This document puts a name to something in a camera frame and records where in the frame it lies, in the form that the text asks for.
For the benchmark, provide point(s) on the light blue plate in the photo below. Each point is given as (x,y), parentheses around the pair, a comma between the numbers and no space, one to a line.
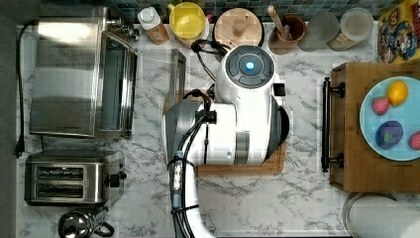
(407,114)

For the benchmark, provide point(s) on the brown wooden utensil holder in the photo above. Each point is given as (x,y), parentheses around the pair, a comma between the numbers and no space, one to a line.
(289,30)

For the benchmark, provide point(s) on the black canister wooden lid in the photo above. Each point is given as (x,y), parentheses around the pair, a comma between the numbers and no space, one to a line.
(237,27)

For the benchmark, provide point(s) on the wooden cutting board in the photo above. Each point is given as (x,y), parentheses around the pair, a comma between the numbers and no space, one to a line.
(271,166)

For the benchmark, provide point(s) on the toy purple plum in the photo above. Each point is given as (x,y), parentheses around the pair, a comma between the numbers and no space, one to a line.
(388,134)

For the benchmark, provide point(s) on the cereal box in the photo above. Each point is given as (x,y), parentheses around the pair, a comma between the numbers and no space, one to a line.
(398,38)

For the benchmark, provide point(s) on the yellow plastic cup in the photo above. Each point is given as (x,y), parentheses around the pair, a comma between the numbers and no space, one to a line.
(188,22)

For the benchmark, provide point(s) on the toy red strawberry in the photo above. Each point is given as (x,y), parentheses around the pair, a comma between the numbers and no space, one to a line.
(414,141)

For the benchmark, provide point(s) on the stainless toaster oven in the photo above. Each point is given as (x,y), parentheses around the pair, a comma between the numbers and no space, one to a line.
(85,75)

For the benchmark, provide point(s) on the clear cereal jar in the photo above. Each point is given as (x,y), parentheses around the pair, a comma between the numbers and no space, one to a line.
(355,26)

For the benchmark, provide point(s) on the wooden spoon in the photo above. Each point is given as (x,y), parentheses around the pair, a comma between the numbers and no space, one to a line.
(284,31)

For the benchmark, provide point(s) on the frosted grey tumbler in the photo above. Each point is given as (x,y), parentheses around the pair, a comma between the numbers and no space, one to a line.
(321,28)

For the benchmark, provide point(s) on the stainless two-slot toaster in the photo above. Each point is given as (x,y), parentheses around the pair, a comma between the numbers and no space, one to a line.
(74,178)

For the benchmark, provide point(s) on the shiny steel kettle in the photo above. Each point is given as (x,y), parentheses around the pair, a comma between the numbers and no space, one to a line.
(82,223)

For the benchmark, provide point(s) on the toy lemon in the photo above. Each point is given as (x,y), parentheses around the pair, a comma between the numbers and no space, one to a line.
(397,92)

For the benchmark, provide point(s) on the wooden drawer box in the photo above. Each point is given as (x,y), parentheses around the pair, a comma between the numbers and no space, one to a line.
(352,164)

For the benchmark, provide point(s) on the orange bottle white cap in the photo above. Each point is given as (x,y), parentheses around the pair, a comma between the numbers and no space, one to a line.
(152,24)

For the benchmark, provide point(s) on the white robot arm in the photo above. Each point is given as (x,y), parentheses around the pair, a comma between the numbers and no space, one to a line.
(239,122)

